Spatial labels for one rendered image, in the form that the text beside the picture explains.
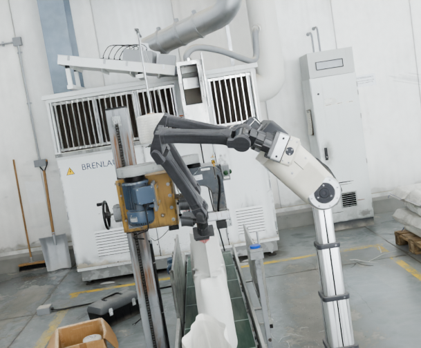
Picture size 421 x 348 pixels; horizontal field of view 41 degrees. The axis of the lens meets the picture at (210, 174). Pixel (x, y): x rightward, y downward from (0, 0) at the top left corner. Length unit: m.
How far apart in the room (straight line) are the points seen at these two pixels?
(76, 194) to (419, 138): 4.43
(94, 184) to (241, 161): 1.59
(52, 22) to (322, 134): 3.47
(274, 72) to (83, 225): 2.67
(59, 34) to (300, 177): 4.99
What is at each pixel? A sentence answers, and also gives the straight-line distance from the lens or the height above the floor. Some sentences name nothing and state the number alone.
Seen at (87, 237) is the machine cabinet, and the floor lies 0.53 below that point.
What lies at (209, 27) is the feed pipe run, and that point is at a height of 2.47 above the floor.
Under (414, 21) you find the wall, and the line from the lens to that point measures 7.92.
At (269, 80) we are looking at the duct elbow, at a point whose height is 1.90.
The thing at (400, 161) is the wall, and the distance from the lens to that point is 7.81.
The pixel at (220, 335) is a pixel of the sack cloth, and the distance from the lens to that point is 1.57.
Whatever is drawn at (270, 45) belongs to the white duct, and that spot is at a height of 2.27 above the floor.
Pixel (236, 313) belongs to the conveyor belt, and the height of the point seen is 0.38.
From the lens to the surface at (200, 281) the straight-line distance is 2.94.
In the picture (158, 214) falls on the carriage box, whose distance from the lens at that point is 3.34.
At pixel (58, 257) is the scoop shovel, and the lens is 7.43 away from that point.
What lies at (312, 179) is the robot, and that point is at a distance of 2.58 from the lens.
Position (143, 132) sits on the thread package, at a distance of 3.11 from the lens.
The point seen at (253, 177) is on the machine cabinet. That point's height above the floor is 0.90.
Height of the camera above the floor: 1.64
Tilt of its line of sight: 6 degrees down
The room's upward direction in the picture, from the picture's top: 9 degrees counter-clockwise
